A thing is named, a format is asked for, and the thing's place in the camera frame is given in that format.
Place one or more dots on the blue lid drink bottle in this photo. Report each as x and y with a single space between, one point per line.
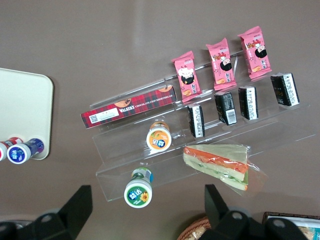
18 153

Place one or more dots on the beige plastic tray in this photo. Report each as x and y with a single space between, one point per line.
22 105

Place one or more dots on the red tartan shortbread box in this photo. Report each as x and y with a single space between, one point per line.
130 107

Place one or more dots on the green lid drink bottle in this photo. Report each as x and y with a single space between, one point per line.
138 193

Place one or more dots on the orange lid drink bottle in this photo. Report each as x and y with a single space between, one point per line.
158 138

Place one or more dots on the clear acrylic stepped shelf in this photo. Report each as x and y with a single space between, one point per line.
117 142

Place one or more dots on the small black snack box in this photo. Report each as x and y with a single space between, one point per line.
225 107
285 89
196 121
248 103

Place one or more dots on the triangle sandwich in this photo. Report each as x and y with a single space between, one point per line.
215 160

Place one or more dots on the white rectangular container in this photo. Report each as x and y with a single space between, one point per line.
287 218

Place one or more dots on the round wicker snack basket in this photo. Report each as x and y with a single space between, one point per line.
191 228

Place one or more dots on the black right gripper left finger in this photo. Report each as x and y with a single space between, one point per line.
75 212

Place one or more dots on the large bag of brown snacks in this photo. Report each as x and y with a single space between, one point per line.
303 231

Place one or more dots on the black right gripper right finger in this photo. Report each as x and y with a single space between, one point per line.
220 215

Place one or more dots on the red lid drink bottle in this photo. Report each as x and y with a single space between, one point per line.
3 151

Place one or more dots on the pink cartoon snack pack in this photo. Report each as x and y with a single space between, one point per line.
221 65
187 75
255 52

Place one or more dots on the teal snack pack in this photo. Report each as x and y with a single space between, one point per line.
316 232

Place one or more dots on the clear bag of brown snacks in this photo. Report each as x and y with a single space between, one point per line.
198 235

